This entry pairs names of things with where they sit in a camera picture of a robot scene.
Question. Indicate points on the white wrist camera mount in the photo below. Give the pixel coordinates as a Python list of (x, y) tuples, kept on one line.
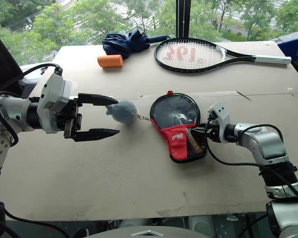
[(221, 111), (53, 93)]

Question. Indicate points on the black monitor panel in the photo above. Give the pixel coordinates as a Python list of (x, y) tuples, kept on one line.
[(2, 67)]

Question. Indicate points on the black and red paddle case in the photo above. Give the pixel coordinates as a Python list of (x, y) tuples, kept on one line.
[(173, 111)]

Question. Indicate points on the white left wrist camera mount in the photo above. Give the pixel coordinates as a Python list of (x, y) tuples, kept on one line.
[(53, 93)]

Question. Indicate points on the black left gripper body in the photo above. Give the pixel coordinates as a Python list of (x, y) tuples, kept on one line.
[(70, 112)]

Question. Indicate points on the blue printed box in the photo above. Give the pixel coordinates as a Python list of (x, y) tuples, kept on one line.
[(294, 45)]

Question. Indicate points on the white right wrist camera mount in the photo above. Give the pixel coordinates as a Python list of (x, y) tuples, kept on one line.
[(221, 111)]

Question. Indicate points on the table tennis paddle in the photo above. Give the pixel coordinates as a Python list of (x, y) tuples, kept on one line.
[(195, 143)]

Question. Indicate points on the orange foam cylinder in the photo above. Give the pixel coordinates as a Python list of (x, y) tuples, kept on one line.
[(110, 61)]

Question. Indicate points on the blue-grey plush zipper charm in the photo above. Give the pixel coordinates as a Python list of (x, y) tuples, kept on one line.
[(123, 111)]

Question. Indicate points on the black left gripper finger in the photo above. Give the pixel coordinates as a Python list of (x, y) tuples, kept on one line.
[(96, 100), (96, 134)]

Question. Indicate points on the dark window frame post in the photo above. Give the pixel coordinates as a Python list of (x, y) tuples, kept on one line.
[(183, 19)]

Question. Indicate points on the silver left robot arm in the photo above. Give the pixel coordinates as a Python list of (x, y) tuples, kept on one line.
[(12, 111)]

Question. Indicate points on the navy folded umbrella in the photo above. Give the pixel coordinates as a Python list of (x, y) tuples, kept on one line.
[(124, 43)]

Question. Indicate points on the black and white tennis racket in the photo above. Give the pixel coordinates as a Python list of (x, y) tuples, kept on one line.
[(238, 55)]

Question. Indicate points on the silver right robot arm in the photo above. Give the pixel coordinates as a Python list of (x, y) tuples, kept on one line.
[(268, 146)]

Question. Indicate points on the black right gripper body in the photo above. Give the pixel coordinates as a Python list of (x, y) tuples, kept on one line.
[(213, 132)]

